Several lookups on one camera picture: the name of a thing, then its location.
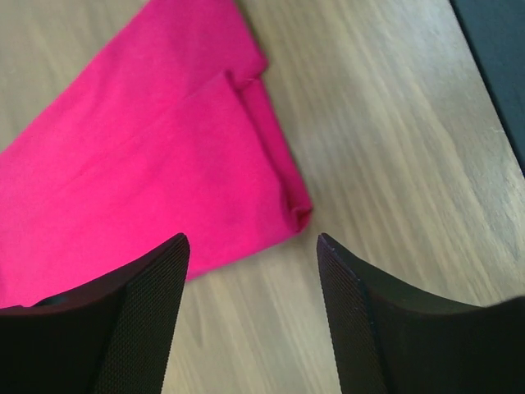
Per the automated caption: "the folded black t shirt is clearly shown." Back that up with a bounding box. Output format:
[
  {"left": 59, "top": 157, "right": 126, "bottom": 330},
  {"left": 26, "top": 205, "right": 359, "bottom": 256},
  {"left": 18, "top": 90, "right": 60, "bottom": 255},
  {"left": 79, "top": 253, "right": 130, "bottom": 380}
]
[{"left": 450, "top": 0, "right": 524, "bottom": 168}]

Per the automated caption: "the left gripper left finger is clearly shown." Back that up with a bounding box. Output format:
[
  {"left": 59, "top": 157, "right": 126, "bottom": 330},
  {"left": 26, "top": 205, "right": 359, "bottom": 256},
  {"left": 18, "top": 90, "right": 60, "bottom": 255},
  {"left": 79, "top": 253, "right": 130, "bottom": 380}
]
[{"left": 1, "top": 234, "right": 189, "bottom": 393}]

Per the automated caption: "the crimson red t shirt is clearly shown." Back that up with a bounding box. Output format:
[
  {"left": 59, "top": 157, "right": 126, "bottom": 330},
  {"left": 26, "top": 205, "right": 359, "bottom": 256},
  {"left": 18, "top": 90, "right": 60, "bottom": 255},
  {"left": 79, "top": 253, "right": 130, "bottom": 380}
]
[{"left": 1, "top": 1, "right": 312, "bottom": 307}]

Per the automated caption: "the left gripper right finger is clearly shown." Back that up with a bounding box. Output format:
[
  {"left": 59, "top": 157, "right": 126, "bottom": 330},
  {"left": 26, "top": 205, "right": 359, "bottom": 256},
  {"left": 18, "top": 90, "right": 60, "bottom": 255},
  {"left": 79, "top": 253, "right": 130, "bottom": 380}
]
[{"left": 317, "top": 234, "right": 524, "bottom": 393}]

